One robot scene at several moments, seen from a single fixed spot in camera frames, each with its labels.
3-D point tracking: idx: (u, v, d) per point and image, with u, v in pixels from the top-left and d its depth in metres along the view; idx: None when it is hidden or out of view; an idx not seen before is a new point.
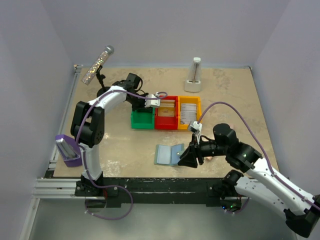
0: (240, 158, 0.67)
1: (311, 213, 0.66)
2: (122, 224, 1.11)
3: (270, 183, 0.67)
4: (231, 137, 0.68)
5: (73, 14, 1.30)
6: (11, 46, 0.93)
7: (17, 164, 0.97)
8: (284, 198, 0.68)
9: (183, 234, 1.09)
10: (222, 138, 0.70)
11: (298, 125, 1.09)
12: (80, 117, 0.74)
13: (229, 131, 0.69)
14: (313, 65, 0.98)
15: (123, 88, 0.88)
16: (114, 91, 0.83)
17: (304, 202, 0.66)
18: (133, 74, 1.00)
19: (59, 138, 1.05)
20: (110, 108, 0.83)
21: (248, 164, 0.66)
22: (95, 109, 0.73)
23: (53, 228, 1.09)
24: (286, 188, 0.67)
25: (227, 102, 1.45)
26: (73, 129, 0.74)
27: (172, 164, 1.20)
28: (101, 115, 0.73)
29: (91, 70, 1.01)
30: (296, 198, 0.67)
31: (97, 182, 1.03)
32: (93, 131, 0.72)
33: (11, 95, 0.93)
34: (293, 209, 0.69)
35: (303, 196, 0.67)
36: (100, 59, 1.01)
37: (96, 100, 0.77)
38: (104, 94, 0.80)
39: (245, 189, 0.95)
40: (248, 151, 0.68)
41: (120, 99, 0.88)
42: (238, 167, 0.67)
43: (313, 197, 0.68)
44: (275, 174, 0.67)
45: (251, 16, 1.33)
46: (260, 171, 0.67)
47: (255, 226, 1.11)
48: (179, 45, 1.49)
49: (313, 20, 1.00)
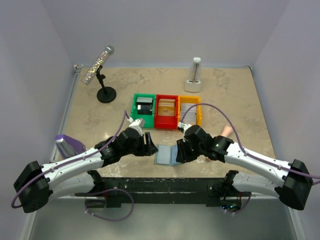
0: (215, 149, 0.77)
1: (290, 179, 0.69)
2: (122, 224, 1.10)
3: (247, 163, 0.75)
4: (200, 135, 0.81)
5: (73, 15, 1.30)
6: (11, 46, 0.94)
7: (17, 164, 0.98)
8: (263, 173, 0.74)
9: (184, 234, 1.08)
10: (193, 137, 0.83)
11: (298, 124, 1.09)
12: (25, 178, 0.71)
13: (196, 129, 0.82)
14: (313, 65, 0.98)
15: (94, 156, 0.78)
16: (84, 159, 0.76)
17: (281, 170, 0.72)
18: (124, 136, 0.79)
19: (59, 138, 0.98)
20: (75, 174, 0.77)
21: (222, 152, 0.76)
22: (39, 181, 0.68)
23: (52, 229, 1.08)
24: (261, 163, 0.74)
25: (216, 99, 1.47)
26: (17, 184, 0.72)
27: (172, 164, 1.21)
28: (42, 191, 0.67)
29: (91, 70, 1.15)
30: (272, 169, 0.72)
31: (95, 187, 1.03)
32: (28, 201, 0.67)
33: (11, 94, 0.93)
34: (275, 181, 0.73)
35: (278, 164, 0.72)
36: (100, 59, 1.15)
37: (51, 168, 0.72)
38: (67, 160, 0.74)
39: (241, 183, 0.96)
40: (220, 141, 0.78)
41: (92, 168, 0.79)
42: (216, 157, 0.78)
43: (289, 164, 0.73)
44: (248, 153, 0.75)
45: (251, 17, 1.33)
46: (234, 154, 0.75)
47: (256, 227, 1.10)
48: (180, 44, 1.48)
49: (313, 20, 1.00)
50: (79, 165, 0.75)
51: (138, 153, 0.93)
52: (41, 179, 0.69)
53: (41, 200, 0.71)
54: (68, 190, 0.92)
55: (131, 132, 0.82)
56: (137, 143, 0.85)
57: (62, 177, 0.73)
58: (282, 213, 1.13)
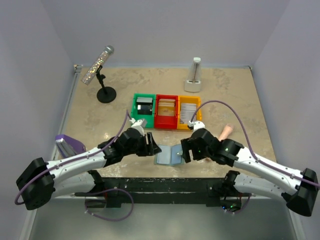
0: (224, 153, 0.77)
1: (303, 189, 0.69)
2: (122, 224, 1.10)
3: (258, 169, 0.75)
4: (207, 139, 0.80)
5: (73, 15, 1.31)
6: (11, 46, 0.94)
7: (17, 163, 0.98)
8: (274, 180, 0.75)
9: (184, 234, 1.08)
10: (200, 141, 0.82)
11: (298, 124, 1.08)
12: (29, 174, 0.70)
13: (204, 133, 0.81)
14: (313, 65, 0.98)
15: (97, 157, 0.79)
16: (88, 158, 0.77)
17: (294, 180, 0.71)
18: (126, 137, 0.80)
19: (59, 138, 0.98)
20: (78, 172, 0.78)
21: (231, 157, 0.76)
22: (44, 178, 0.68)
23: (52, 229, 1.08)
24: (273, 171, 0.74)
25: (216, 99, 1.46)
26: (20, 180, 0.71)
27: (172, 164, 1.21)
28: (47, 187, 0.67)
29: (91, 70, 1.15)
30: (285, 177, 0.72)
31: (95, 187, 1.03)
32: (31, 198, 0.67)
33: (11, 94, 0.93)
34: (286, 189, 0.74)
35: (291, 173, 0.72)
36: (100, 59, 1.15)
37: (56, 165, 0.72)
38: (72, 158, 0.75)
39: (244, 185, 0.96)
40: (229, 145, 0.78)
41: (95, 167, 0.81)
42: (224, 161, 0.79)
43: (301, 172, 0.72)
44: (259, 160, 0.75)
45: (250, 17, 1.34)
46: (245, 160, 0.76)
47: (256, 227, 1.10)
48: (179, 44, 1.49)
49: (312, 20, 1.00)
50: (82, 163, 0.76)
51: (141, 154, 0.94)
52: (47, 176, 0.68)
53: (44, 198, 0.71)
54: (67, 189, 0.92)
55: (132, 132, 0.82)
56: (139, 143, 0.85)
57: (66, 175, 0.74)
58: (282, 213, 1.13)
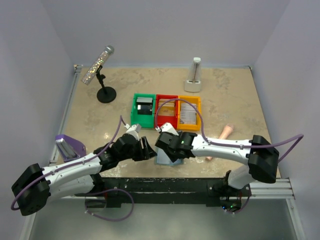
0: (180, 146, 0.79)
1: (253, 155, 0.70)
2: (123, 224, 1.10)
3: (212, 151, 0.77)
4: (165, 139, 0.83)
5: (73, 15, 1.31)
6: (11, 46, 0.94)
7: (17, 163, 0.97)
8: (229, 156, 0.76)
9: (184, 234, 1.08)
10: (160, 144, 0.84)
11: (298, 124, 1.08)
12: (24, 180, 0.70)
13: (161, 135, 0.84)
14: (313, 65, 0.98)
15: (94, 162, 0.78)
16: (83, 164, 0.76)
17: (243, 149, 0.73)
18: (121, 143, 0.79)
19: (59, 138, 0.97)
20: (74, 178, 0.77)
21: (188, 148, 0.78)
22: (39, 183, 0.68)
23: (52, 229, 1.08)
24: (224, 146, 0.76)
25: (216, 99, 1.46)
26: (16, 186, 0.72)
27: (171, 164, 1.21)
28: (42, 193, 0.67)
29: (91, 70, 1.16)
30: (235, 150, 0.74)
31: (95, 187, 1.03)
32: (27, 203, 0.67)
33: (11, 94, 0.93)
34: (244, 162, 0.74)
35: (240, 144, 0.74)
36: (100, 59, 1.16)
37: (52, 171, 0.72)
38: (67, 164, 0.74)
39: (233, 179, 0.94)
40: (185, 137, 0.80)
41: (91, 172, 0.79)
42: (185, 154, 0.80)
43: (250, 140, 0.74)
44: (211, 141, 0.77)
45: (250, 17, 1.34)
46: (199, 146, 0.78)
47: (256, 228, 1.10)
48: (180, 44, 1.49)
49: (312, 20, 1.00)
50: (78, 169, 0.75)
51: (137, 158, 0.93)
52: (42, 182, 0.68)
53: (39, 203, 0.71)
54: (67, 191, 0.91)
55: (128, 138, 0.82)
56: (135, 148, 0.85)
57: (62, 180, 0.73)
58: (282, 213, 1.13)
